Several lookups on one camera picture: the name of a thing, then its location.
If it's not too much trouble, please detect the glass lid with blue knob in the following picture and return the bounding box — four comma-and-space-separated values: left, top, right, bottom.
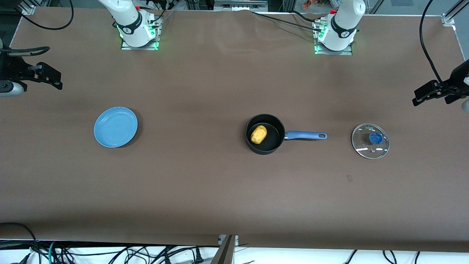
351, 123, 390, 160

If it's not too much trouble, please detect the yellow potato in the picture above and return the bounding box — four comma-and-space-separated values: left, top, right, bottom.
250, 125, 268, 145

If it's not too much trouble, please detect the blue round plate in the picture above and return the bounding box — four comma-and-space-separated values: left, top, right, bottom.
93, 107, 139, 148

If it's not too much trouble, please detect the brown table cover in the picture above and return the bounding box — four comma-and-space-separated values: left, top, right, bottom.
0, 7, 469, 253

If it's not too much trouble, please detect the black hose on right gripper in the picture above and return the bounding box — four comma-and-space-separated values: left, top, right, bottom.
0, 46, 51, 57

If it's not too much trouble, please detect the black looping cable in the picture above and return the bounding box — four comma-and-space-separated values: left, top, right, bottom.
15, 0, 74, 31

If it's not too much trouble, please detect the black cable to left gripper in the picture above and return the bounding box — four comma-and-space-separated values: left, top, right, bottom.
420, 0, 446, 84

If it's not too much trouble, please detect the aluminium frame corner bracket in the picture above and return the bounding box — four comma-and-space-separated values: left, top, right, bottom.
441, 0, 469, 26
15, 0, 38, 16

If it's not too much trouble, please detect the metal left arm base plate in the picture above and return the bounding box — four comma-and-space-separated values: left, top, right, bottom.
314, 21, 353, 56

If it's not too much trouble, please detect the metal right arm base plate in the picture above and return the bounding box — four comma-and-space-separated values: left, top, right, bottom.
121, 15, 160, 50

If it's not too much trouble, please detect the black pot with blue handle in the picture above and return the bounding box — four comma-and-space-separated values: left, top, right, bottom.
245, 114, 328, 155

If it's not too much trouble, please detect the black arched floor cable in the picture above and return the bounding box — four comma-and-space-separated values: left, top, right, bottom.
0, 222, 40, 264

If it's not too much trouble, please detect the black cable to arm base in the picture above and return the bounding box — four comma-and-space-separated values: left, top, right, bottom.
251, 10, 324, 33

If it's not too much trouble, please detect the teal floor cable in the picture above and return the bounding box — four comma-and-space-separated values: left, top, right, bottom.
48, 241, 60, 264

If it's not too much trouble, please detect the aluminium profile rail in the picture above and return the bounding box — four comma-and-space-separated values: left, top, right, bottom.
214, 0, 269, 11

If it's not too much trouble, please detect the metal post at table edge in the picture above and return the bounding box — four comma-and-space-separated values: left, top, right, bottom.
210, 235, 239, 264

